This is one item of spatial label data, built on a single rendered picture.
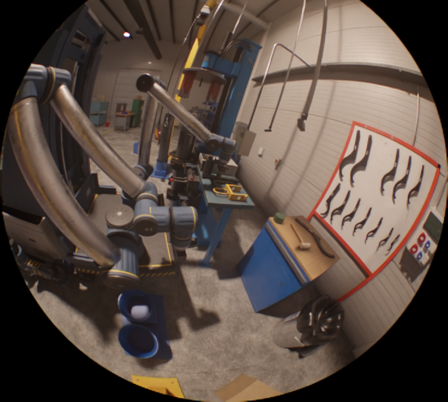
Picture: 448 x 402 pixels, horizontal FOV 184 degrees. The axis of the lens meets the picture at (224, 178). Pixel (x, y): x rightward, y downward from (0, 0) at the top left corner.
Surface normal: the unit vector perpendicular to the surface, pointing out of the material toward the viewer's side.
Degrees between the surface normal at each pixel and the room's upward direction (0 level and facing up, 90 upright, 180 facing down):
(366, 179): 90
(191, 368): 0
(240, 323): 0
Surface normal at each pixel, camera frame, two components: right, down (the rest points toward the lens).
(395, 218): -0.92, -0.14
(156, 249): 0.29, -0.87
